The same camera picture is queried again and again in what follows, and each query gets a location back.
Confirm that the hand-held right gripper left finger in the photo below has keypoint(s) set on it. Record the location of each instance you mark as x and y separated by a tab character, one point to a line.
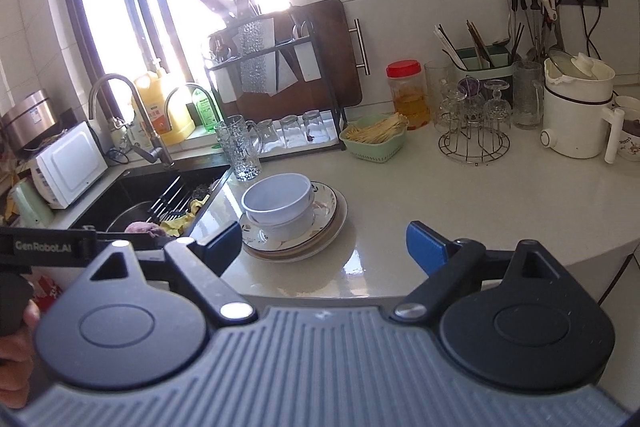
222	249

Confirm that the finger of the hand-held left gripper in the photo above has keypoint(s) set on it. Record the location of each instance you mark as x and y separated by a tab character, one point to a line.
150	242

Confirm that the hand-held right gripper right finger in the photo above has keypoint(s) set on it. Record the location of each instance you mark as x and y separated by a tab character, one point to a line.
427	249

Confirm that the pink flower white plate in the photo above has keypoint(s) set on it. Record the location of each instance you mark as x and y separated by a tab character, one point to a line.
343	219

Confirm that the bird pattern plate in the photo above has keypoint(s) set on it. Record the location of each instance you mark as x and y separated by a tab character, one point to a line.
322	202

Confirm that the person's left hand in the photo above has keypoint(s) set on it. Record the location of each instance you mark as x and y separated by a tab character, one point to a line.
17	367

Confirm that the pink cloth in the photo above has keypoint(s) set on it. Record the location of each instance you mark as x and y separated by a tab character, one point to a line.
142	228

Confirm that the steel pot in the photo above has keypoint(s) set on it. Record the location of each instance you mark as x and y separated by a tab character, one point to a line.
125	218

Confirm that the yellow cloth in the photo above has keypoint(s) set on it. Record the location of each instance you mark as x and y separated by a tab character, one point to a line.
180	222

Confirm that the red printed bag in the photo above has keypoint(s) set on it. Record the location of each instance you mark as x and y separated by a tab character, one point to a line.
45	288

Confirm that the pale green container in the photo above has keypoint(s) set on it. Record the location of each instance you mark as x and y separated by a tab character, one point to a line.
30	207

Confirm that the black sink drain rack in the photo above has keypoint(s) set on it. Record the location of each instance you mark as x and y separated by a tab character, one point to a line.
170	202

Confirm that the black kitchen sink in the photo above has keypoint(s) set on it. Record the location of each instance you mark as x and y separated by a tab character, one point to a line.
135	187

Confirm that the steel wool scourer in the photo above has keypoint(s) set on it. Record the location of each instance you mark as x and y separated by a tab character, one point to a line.
202	193

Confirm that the white microwave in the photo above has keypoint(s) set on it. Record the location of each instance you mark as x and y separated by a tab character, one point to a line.
70	167

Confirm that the green plastic basket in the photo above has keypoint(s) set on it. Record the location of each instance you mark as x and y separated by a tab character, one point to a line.
372	152

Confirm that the yellow detergent jug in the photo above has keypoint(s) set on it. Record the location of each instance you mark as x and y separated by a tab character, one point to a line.
182	127

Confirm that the tall steel faucet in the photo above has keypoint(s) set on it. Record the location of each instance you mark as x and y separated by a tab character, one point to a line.
147	122

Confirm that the small glass cup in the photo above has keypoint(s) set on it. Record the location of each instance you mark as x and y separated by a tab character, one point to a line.
315	126
291	131
266	136

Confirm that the dried noodles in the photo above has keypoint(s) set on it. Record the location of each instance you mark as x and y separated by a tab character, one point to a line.
375	129

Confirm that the steel rice cooker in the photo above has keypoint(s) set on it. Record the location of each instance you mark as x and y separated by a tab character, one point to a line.
25	117

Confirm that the small curved faucet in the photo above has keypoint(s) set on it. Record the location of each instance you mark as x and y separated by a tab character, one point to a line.
169	107

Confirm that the green dish soap bottle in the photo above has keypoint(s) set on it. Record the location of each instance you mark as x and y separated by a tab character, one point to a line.
205	112

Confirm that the white drip tray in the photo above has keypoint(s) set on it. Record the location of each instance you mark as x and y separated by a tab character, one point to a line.
334	134

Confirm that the red lid jar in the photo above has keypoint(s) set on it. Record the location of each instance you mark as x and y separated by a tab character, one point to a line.
407	102

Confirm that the stemmed glass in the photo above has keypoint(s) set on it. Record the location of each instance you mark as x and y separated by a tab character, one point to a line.
496	102
471	99
450	102

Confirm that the white cutlery caddy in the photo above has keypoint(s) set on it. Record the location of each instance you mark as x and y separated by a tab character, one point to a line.
225	87
306	62

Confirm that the clear glass jar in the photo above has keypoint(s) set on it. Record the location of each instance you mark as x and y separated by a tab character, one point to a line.
435	82

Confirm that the tall textured glass mug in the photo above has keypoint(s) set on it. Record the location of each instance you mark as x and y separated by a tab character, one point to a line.
526	97

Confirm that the white electric pot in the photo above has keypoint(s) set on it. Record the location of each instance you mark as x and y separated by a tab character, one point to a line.
570	122

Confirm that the pale green utensil holder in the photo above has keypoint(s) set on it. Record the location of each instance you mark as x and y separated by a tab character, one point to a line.
470	62

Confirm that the embossed steel cutting board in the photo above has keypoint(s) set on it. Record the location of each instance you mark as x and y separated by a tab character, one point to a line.
252	57

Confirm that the black metal rack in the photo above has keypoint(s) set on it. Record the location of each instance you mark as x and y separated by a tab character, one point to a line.
260	53

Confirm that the dark wooden cutting board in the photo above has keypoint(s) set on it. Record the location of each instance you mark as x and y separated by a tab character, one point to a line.
335	72

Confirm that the floral mug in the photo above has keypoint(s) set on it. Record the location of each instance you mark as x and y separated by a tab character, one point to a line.
630	142

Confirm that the hanging utensil rack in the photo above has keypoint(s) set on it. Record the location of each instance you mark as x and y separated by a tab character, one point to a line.
520	2

